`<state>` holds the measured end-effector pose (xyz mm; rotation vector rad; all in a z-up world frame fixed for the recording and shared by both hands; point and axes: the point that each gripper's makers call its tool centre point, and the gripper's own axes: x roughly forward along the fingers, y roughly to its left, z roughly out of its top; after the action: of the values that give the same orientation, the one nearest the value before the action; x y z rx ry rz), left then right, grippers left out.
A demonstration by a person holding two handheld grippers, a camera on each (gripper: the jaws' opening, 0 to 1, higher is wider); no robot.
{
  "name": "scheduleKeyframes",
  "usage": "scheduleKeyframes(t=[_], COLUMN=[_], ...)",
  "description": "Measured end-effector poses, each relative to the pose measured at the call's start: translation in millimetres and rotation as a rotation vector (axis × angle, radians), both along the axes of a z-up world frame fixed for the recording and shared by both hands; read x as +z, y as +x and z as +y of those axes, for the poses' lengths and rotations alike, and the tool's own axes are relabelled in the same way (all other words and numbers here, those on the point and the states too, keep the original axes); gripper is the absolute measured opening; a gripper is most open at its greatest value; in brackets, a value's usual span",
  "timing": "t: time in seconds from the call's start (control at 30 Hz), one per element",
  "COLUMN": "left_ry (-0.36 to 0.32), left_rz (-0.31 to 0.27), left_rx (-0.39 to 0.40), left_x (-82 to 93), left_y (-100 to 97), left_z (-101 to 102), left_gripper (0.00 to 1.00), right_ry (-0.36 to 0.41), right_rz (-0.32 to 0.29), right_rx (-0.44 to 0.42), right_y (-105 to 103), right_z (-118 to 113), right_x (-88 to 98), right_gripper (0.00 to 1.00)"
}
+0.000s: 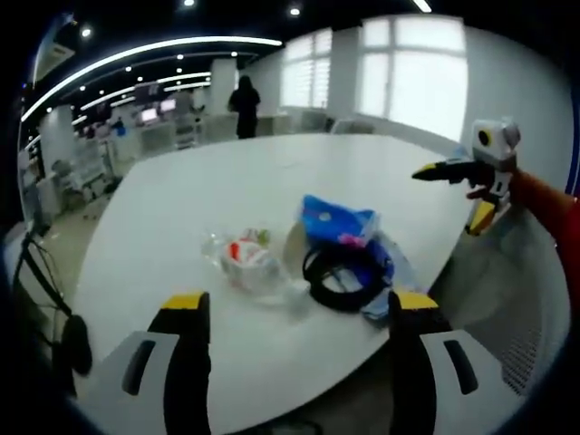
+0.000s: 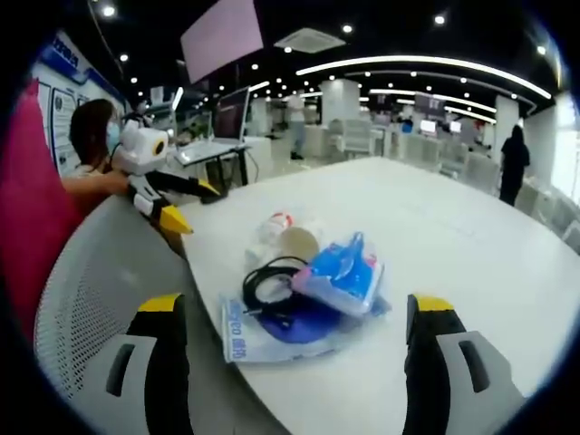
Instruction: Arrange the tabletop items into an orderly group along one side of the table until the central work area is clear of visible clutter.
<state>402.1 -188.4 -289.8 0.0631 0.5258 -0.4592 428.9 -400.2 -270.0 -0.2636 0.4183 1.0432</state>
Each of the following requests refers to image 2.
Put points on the person's head with mask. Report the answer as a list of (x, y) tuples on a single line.
[(90, 131)]

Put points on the person's pink clothing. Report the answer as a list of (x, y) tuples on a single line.
[(31, 204)]

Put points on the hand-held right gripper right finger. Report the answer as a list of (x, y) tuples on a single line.
[(435, 385)]

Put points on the computer monitor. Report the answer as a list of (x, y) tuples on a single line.
[(231, 115)]

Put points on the hanging ceiling screen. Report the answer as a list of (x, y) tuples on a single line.
[(222, 38)]

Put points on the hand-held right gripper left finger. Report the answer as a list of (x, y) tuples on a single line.
[(154, 380)]

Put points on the curved ceiling light strip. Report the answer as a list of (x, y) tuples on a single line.
[(426, 61)]

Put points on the beige paper cup item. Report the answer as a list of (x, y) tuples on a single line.
[(299, 242)]

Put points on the black-legged stand desk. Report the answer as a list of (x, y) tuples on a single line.
[(240, 170)]

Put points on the blue plastic packet item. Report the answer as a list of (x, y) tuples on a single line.
[(344, 276)]

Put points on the ceiling air vent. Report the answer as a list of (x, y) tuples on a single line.
[(310, 40)]

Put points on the wall poster board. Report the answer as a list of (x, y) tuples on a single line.
[(68, 90)]

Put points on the clear plastic bottle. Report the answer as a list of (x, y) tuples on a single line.
[(276, 224)]

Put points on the white table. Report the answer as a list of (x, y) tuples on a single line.
[(453, 272)]

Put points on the white bag with blue print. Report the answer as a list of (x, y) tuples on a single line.
[(258, 340)]

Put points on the white chair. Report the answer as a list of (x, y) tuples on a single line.
[(355, 136)]

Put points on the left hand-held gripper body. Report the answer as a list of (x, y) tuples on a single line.
[(138, 149)]

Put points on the grey mesh chair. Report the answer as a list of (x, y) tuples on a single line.
[(90, 281)]

